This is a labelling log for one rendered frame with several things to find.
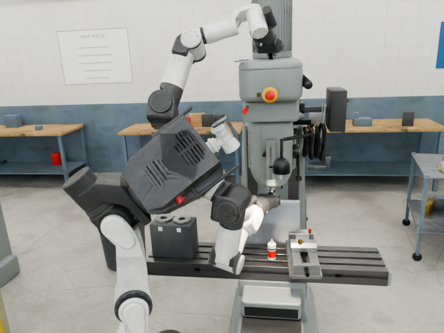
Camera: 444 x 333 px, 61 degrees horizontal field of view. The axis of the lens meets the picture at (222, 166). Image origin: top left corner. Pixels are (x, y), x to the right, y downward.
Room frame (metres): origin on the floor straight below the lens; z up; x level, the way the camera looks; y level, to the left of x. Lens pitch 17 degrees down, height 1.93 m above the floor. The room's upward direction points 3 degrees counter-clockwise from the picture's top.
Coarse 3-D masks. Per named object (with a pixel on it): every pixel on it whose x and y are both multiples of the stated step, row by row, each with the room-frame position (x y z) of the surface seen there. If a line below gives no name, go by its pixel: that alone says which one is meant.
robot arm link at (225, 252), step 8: (224, 232) 1.23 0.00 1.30; (232, 232) 1.23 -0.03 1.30; (240, 232) 1.25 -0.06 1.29; (216, 240) 1.27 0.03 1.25; (224, 240) 1.23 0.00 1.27; (232, 240) 1.23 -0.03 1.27; (216, 248) 1.26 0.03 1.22; (224, 248) 1.24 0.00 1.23; (232, 248) 1.24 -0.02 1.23; (216, 256) 1.26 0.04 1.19; (224, 256) 1.24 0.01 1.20; (232, 256) 1.24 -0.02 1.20; (240, 256) 1.29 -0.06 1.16; (224, 264) 1.24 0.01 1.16; (232, 264) 1.24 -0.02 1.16; (240, 264) 1.27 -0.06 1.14
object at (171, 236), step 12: (168, 216) 1.82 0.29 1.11; (180, 216) 1.81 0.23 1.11; (156, 228) 1.75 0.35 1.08; (168, 228) 1.73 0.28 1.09; (180, 228) 1.72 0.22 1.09; (192, 228) 1.75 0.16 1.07; (156, 240) 1.75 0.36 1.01; (168, 240) 1.74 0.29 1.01; (180, 240) 1.72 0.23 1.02; (192, 240) 1.73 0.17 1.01; (156, 252) 1.75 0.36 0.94; (168, 252) 1.74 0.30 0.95; (180, 252) 1.72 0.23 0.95; (192, 252) 1.72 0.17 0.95
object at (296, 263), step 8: (288, 232) 1.84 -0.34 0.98; (312, 232) 1.74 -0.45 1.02; (288, 240) 1.82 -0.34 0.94; (288, 248) 1.75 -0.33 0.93; (288, 256) 1.69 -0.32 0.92; (296, 256) 1.58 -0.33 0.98; (304, 256) 1.59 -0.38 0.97; (312, 256) 1.57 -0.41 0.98; (288, 264) 1.61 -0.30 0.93; (296, 264) 1.51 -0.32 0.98; (304, 264) 1.51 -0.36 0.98; (312, 264) 1.50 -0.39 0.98; (296, 272) 1.50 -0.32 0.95; (304, 272) 1.50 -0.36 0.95; (312, 272) 1.50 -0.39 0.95; (320, 272) 1.52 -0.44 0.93
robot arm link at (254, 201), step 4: (252, 196) 1.57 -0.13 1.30; (252, 200) 1.54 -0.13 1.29; (256, 200) 1.57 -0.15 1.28; (252, 204) 1.56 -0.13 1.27; (256, 204) 1.56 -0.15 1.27; (260, 204) 1.56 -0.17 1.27; (248, 208) 1.52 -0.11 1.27; (252, 208) 1.51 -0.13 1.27; (264, 208) 1.56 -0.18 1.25; (248, 212) 1.50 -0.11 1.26; (264, 212) 1.56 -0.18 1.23; (248, 216) 1.50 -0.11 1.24; (244, 220) 1.51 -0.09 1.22
